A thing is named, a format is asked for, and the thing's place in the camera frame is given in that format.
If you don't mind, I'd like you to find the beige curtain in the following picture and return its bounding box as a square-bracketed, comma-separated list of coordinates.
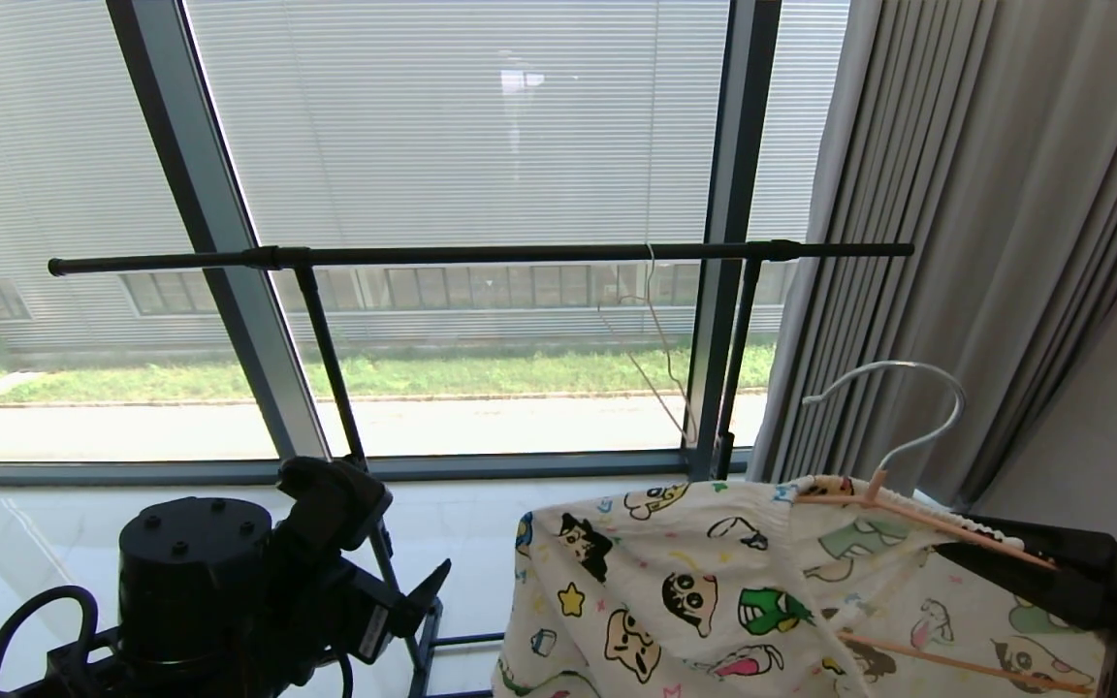
[748, 0, 1117, 510]

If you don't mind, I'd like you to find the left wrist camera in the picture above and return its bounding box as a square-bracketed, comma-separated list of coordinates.
[277, 456, 395, 583]

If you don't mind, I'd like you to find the cream printed garment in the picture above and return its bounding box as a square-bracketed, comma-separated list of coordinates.
[493, 475, 1112, 698]

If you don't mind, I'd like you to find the window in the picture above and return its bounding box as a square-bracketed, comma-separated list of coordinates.
[0, 0, 850, 486]

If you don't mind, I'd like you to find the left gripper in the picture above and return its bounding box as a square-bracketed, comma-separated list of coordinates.
[268, 557, 453, 680]

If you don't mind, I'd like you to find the black cable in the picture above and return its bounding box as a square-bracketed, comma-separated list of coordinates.
[0, 585, 101, 698]

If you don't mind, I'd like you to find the pink clothes hanger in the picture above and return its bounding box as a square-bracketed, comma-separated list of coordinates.
[796, 361, 1102, 697]
[597, 242, 702, 447]

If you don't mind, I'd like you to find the black clothes rack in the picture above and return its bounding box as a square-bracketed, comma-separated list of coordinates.
[48, 239, 915, 698]

